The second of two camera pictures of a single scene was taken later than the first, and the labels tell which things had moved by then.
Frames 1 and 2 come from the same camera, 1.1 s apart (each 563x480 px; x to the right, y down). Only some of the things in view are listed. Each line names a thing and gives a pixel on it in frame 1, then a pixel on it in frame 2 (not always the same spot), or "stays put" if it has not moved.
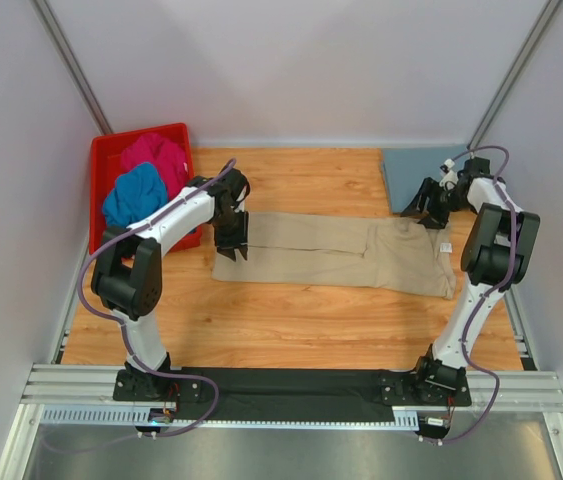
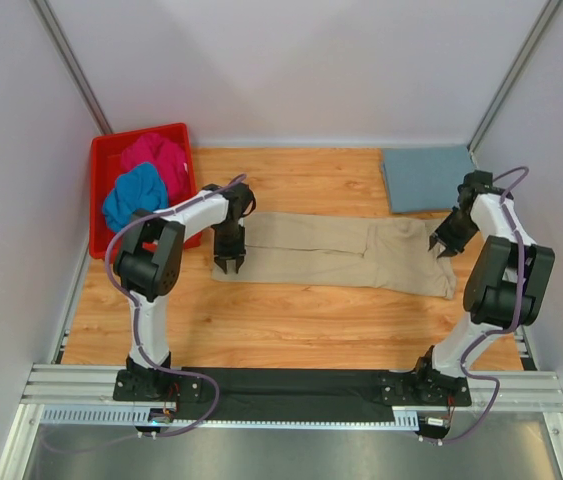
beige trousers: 353,249 stays put
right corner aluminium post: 525,53 stays put
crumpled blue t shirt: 135,195 stays put
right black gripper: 437,200 → 452,236
